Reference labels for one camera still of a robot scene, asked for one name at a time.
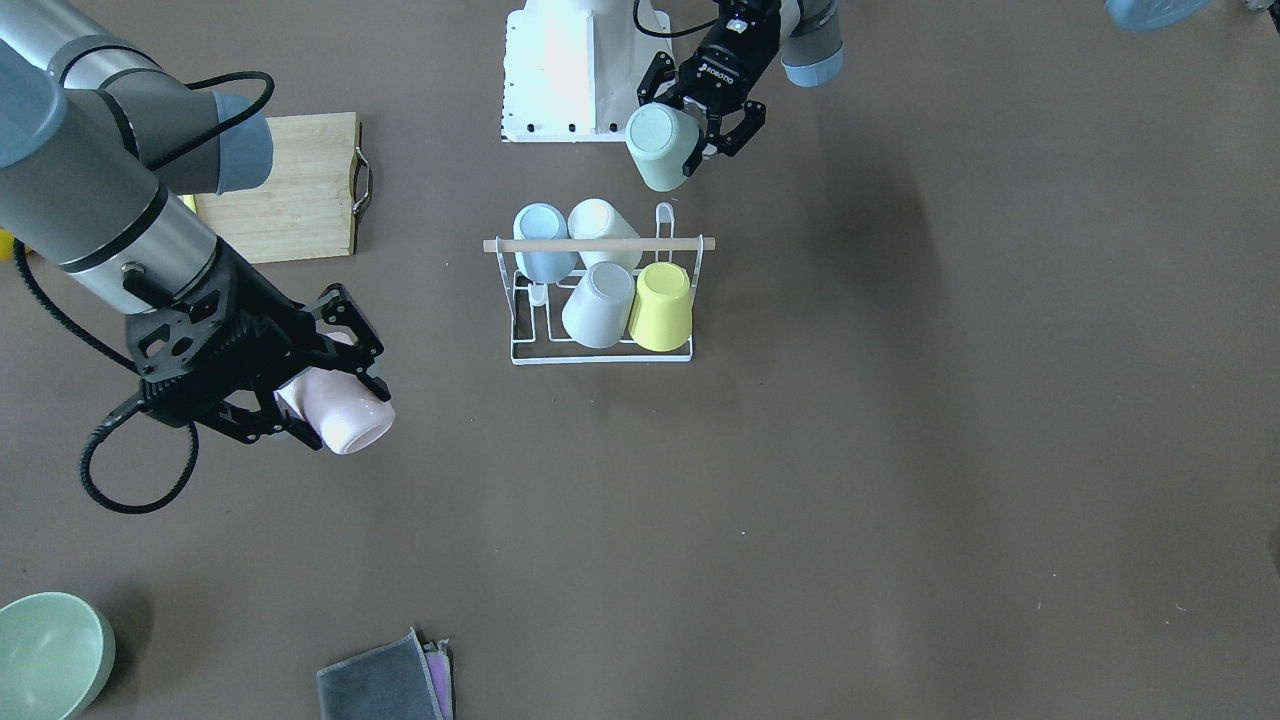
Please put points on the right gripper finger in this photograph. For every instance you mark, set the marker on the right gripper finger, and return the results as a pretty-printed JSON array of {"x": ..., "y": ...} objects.
[
  {"x": 271, "y": 416},
  {"x": 341, "y": 339}
]

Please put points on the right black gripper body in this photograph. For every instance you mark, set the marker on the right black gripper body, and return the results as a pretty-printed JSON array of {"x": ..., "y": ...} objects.
[{"x": 268, "y": 322}]

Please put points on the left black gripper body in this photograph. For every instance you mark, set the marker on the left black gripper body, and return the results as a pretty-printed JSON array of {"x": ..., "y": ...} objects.
[{"x": 738, "y": 47}]

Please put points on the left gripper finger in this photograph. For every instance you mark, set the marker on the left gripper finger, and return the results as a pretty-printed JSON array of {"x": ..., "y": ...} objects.
[
  {"x": 714, "y": 140},
  {"x": 661, "y": 83}
]

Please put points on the green cup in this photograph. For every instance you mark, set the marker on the green cup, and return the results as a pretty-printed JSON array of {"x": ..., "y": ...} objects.
[{"x": 660, "y": 139}]

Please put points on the pink cup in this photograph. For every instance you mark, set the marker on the pink cup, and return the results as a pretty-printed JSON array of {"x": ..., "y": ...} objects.
[{"x": 347, "y": 416}]

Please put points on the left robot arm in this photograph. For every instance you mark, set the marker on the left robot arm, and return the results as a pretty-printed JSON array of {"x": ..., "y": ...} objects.
[{"x": 811, "y": 51}]

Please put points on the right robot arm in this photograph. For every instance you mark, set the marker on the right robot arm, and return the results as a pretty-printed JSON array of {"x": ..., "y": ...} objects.
[{"x": 100, "y": 145}]

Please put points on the white cup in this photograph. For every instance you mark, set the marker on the white cup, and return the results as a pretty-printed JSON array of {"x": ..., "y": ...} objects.
[{"x": 596, "y": 219}]

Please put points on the yellow cup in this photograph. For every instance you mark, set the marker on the yellow cup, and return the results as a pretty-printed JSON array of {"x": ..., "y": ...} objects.
[{"x": 661, "y": 318}]

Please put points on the grey cup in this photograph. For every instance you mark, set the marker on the grey cup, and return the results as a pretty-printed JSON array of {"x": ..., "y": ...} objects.
[{"x": 597, "y": 312}]

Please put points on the bamboo cutting board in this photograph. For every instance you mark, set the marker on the bamboo cutting board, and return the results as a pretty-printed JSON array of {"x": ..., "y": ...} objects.
[{"x": 306, "y": 209}]

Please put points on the green bowl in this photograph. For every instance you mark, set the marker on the green bowl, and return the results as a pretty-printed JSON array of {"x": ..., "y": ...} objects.
[{"x": 57, "y": 653}]

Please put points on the grey cloth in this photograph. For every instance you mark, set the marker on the grey cloth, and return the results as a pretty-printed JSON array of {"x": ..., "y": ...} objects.
[{"x": 389, "y": 682}]

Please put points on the purple cloth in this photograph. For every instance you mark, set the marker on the purple cloth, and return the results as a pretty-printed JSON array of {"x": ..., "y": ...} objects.
[{"x": 438, "y": 658}]

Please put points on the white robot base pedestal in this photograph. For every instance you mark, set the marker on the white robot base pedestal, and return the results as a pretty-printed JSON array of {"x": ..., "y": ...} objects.
[{"x": 571, "y": 68}]

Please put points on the white wire cup rack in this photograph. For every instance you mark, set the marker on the white wire cup rack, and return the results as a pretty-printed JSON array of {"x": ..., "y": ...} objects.
[{"x": 539, "y": 265}]

